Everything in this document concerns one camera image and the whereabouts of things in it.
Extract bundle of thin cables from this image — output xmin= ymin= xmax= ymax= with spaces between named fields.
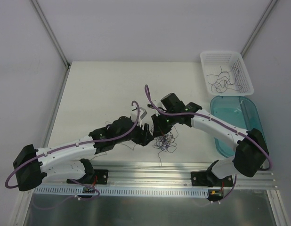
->
xmin=153 ymin=130 xmax=178 ymax=167

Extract thin dark cable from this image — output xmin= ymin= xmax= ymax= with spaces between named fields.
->
xmin=206 ymin=66 xmax=244 ymax=91
xmin=208 ymin=75 xmax=233 ymax=94

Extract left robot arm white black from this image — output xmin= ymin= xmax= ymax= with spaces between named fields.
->
xmin=13 ymin=116 xmax=154 ymax=191

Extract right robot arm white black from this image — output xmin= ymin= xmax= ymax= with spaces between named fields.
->
xmin=151 ymin=93 xmax=269 ymax=187

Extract white perforated plastic basket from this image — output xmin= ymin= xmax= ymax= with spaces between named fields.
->
xmin=200 ymin=51 xmax=254 ymax=97

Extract teal transparent plastic tray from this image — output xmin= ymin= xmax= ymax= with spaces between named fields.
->
xmin=210 ymin=95 xmax=268 ymax=158

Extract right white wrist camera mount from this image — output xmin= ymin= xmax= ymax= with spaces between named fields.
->
xmin=146 ymin=100 xmax=161 ymax=116

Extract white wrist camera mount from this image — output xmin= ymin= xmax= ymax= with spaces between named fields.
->
xmin=130 ymin=106 xmax=147 ymax=127
xmin=146 ymin=100 xmax=161 ymax=116

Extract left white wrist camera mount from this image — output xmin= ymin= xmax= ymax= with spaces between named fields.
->
xmin=130 ymin=106 xmax=147 ymax=127

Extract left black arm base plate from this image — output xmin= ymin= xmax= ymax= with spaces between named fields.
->
xmin=76 ymin=169 xmax=109 ymax=185

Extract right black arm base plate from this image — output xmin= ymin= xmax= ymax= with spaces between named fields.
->
xmin=191 ymin=170 xmax=233 ymax=187

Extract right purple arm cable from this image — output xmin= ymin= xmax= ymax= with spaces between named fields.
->
xmin=144 ymin=84 xmax=270 ymax=205

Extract aluminium mounting rail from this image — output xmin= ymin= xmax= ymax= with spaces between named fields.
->
xmin=91 ymin=155 xmax=279 ymax=190

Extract white slotted cable duct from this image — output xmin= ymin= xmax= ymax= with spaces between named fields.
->
xmin=34 ymin=186 xmax=209 ymax=198

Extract left aluminium frame post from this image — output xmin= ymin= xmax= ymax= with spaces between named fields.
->
xmin=29 ymin=0 xmax=71 ymax=69

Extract aluminium frame post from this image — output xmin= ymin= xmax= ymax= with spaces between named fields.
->
xmin=240 ymin=0 xmax=280 ymax=57
xmin=29 ymin=0 xmax=71 ymax=69

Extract right aluminium frame post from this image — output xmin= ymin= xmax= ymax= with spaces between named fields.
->
xmin=240 ymin=0 xmax=280 ymax=57

